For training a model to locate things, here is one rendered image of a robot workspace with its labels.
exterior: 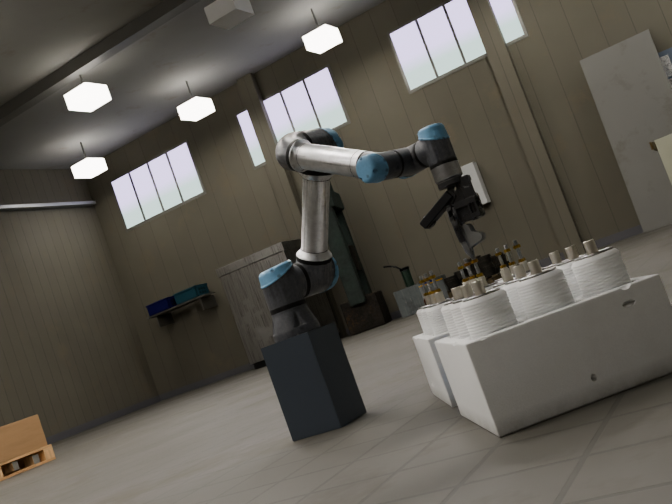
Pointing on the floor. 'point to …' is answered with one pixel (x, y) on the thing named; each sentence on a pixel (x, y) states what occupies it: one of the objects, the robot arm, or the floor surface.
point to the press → (353, 275)
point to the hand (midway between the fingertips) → (469, 254)
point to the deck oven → (249, 316)
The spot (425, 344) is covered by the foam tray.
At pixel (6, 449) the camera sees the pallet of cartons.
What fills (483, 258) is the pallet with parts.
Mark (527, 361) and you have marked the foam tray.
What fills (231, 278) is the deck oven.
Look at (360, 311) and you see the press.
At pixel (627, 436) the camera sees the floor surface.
